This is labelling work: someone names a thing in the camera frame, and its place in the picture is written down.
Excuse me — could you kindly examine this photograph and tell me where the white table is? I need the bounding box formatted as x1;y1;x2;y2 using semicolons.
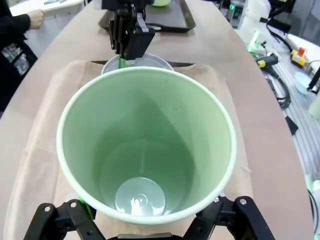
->
9;0;84;14

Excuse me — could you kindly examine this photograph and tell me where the black yellow handheld device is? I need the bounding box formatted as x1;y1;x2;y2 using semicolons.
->
257;53;280;69

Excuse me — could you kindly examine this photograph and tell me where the light green bowl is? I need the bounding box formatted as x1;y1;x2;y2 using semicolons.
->
151;0;171;8

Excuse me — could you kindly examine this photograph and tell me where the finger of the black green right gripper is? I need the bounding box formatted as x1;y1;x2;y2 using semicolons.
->
124;9;156;61
108;8;126;69

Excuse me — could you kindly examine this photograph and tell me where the black cable bundle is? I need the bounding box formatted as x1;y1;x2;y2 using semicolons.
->
264;66;293;109

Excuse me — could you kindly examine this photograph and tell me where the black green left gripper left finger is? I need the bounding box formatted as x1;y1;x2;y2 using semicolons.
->
27;198;106;240

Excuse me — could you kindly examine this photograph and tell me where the person's left hand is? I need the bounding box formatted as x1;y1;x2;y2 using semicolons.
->
29;8;46;30

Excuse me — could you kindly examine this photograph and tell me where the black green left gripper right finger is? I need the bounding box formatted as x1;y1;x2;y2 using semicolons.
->
184;196;276;240

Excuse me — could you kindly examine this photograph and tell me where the light green plastic cup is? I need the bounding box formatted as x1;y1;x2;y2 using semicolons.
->
56;66;238;224

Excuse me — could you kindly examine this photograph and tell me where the person in black shirt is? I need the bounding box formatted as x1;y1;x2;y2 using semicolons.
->
0;0;39;115

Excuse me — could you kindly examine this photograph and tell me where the yellow emergency stop box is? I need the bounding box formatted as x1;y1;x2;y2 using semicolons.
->
290;47;307;67

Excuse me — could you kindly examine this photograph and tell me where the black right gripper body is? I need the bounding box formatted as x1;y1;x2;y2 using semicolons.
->
101;0;153;11

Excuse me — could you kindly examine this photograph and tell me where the pale green cup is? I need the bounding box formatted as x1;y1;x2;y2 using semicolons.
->
308;96;320;117

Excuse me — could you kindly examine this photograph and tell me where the person's left forearm black sleeve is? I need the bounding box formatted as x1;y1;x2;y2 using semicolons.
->
0;13;32;40

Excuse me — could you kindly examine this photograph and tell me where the dark brown handled tray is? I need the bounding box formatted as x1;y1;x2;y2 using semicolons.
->
98;0;196;34

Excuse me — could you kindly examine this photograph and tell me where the beige cloth mat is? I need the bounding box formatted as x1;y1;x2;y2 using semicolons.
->
3;59;253;240

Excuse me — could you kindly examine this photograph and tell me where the white bowl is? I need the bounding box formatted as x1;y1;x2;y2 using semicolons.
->
100;51;174;76

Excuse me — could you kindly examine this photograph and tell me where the pale blue bowl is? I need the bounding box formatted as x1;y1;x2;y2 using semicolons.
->
294;71;313;95

